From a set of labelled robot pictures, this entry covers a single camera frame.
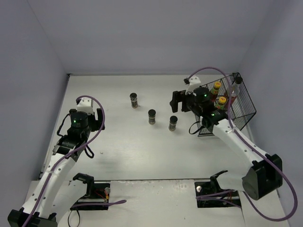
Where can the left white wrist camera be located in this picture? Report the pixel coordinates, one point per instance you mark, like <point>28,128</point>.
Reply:
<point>85,104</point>

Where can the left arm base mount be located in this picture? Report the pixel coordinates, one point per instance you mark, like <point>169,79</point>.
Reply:
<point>95,196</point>

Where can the sauce bottle yellow cap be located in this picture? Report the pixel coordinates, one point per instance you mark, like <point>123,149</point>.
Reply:
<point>220,103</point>
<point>214,90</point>

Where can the spice jar black lid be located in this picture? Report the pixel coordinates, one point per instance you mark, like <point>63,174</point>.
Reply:
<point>134,102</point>
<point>151,115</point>
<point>173,122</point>

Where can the black wire basket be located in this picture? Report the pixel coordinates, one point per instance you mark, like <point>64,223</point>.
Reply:
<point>242,109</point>

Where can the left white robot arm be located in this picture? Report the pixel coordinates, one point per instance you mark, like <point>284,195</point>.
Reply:
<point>46,207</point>

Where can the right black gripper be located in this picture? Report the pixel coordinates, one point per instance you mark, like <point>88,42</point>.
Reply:
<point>183,103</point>

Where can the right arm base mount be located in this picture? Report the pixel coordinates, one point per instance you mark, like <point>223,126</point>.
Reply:
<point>211,195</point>

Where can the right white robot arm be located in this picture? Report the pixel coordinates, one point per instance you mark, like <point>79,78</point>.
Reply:
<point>260,175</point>

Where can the tall clear red-label bottle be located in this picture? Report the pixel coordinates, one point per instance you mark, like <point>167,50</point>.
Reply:
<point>233,92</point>

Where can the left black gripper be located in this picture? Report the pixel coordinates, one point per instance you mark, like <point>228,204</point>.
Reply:
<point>99,117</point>

